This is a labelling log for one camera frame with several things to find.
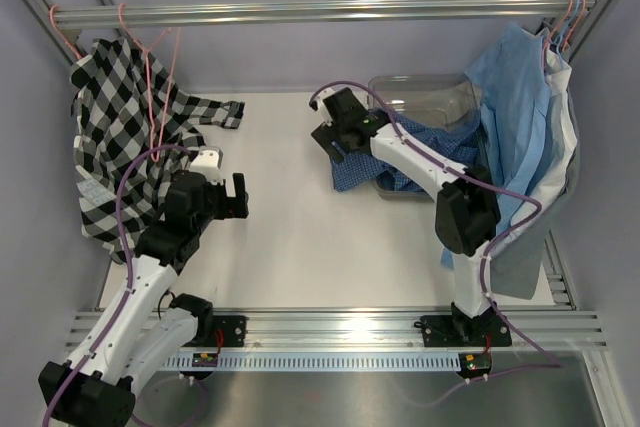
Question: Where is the blue checked shirt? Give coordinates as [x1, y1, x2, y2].
[331, 116, 480, 196]

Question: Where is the black white plaid shirt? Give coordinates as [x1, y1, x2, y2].
[70, 37, 244, 264]

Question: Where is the pink wire hanger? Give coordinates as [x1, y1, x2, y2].
[117, 1, 182, 163]

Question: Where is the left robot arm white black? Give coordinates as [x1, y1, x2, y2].
[38, 171, 249, 426]

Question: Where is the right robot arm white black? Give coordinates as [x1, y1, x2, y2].
[309, 83, 500, 347]

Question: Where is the light blue shirt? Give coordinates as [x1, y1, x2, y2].
[464, 23, 551, 252]

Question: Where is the grey shirt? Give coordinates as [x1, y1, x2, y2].
[487, 93, 580, 300]

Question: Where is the blue hanger on right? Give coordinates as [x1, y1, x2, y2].
[550, 0, 587, 55]

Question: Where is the clear plastic bin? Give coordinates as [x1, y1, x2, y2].
[368, 74, 488, 202]

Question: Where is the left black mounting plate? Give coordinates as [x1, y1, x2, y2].
[185, 314, 247, 348]

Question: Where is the black mounting plate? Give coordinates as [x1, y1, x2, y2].
[185, 314, 247, 348]
[413, 312, 513, 348]

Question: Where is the aluminium hanging rod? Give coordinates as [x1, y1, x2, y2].
[53, 0, 595, 31]

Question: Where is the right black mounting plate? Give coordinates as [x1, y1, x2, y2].
[413, 312, 513, 348]

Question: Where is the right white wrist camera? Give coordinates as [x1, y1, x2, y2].
[309, 86, 336, 112]

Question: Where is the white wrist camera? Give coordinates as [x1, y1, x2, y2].
[309, 86, 336, 112]
[188, 146, 223, 185]

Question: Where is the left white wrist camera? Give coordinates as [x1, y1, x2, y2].
[188, 146, 223, 185]

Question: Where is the white slotted cable duct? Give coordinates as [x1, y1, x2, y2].
[160, 352, 461, 373]

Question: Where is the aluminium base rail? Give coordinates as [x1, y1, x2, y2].
[64, 304, 609, 352]

